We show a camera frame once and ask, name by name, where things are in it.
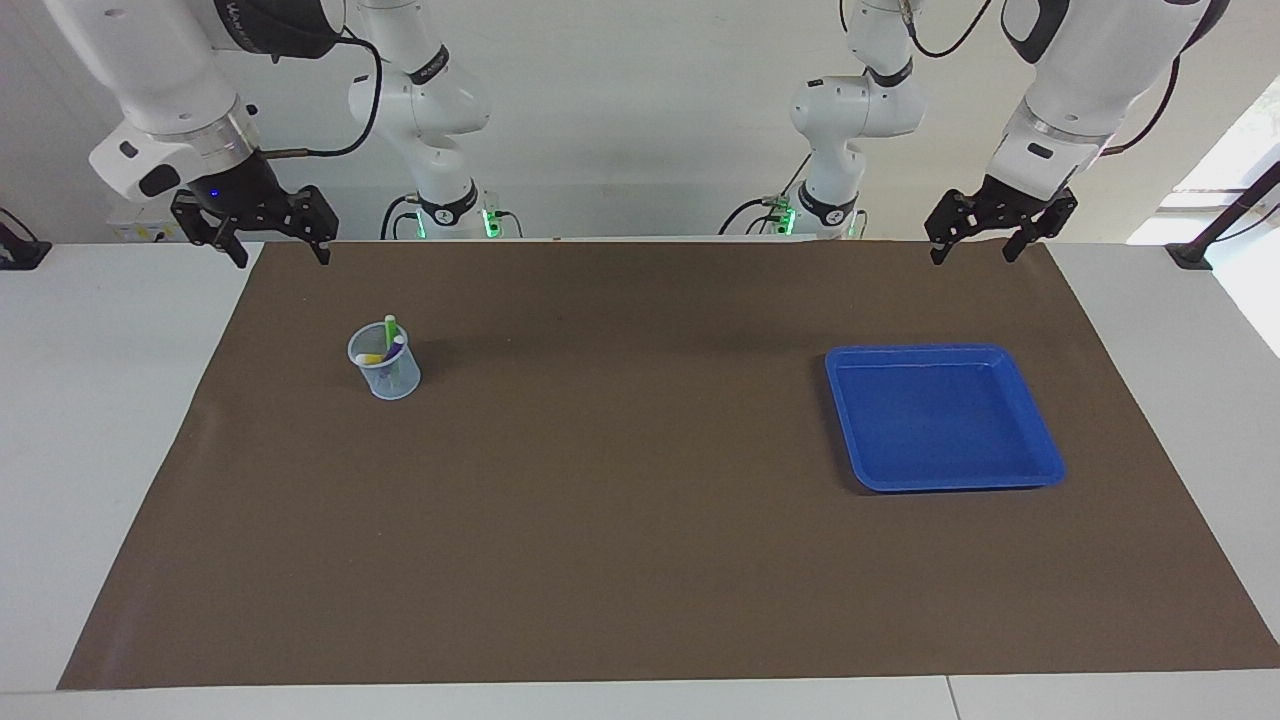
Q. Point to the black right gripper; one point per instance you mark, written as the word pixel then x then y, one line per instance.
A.
pixel 240 190

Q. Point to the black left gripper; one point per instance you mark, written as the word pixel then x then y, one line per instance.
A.
pixel 1015 200

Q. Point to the green marker pen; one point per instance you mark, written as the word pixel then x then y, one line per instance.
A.
pixel 390 328

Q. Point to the yellow marker pen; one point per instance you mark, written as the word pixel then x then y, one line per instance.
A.
pixel 368 358

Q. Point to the purple marker pen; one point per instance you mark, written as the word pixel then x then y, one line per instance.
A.
pixel 398 348

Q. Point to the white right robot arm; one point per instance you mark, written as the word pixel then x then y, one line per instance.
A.
pixel 150 70

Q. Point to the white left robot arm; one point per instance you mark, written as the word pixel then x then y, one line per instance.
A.
pixel 1080 80

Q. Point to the white power strip box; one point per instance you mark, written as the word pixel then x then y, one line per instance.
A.
pixel 140 225

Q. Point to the translucent mesh pen cup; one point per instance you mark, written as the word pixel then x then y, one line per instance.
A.
pixel 375 385

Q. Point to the blue plastic tray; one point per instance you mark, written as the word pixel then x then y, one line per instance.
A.
pixel 940 420

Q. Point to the black pole with base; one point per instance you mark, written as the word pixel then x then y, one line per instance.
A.
pixel 1215 230

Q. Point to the black table clamp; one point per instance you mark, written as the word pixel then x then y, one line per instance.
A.
pixel 20 250

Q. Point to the bright window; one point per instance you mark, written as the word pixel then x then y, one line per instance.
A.
pixel 1245 150

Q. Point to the brown table mat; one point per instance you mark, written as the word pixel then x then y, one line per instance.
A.
pixel 640 520

